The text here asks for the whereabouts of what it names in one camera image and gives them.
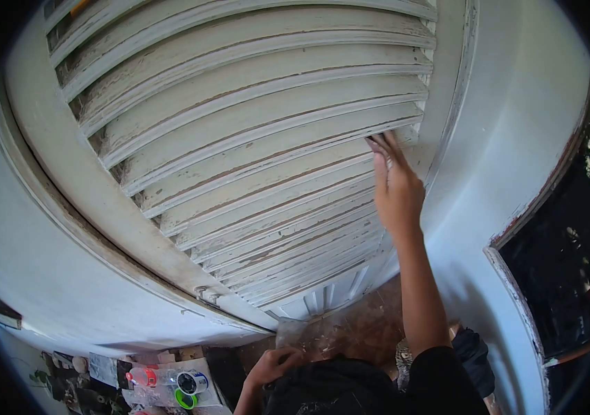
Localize person's left fingers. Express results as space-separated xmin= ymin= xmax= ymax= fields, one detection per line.
xmin=261 ymin=346 xmax=306 ymax=370

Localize person's right fingers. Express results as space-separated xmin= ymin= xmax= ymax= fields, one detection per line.
xmin=366 ymin=130 xmax=409 ymax=179

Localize pile of dark clutter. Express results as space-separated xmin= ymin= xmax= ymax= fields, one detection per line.
xmin=30 ymin=351 xmax=135 ymax=415

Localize person's right hand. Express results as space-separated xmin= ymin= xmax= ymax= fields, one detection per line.
xmin=366 ymin=130 xmax=427 ymax=235

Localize person's body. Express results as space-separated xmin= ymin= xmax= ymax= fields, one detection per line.
xmin=260 ymin=345 xmax=489 ymax=415

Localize white plastic sheet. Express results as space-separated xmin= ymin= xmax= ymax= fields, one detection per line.
xmin=121 ymin=358 xmax=223 ymax=411

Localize white and blue tape roll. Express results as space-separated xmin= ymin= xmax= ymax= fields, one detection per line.
xmin=176 ymin=370 xmax=210 ymax=396

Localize white louvered wooden door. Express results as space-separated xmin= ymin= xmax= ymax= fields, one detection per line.
xmin=0 ymin=0 xmax=482 ymax=333

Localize metal door hinge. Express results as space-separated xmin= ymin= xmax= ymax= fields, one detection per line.
xmin=194 ymin=285 xmax=221 ymax=306

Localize dark window opening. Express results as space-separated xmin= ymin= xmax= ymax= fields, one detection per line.
xmin=484 ymin=111 xmax=590 ymax=366

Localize clear bottle with red cap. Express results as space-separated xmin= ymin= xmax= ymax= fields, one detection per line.
xmin=125 ymin=367 xmax=182 ymax=389

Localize green tape roll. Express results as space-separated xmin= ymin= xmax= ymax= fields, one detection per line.
xmin=174 ymin=388 xmax=199 ymax=411

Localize person's left hand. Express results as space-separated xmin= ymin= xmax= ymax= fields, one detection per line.
xmin=245 ymin=346 xmax=306 ymax=389

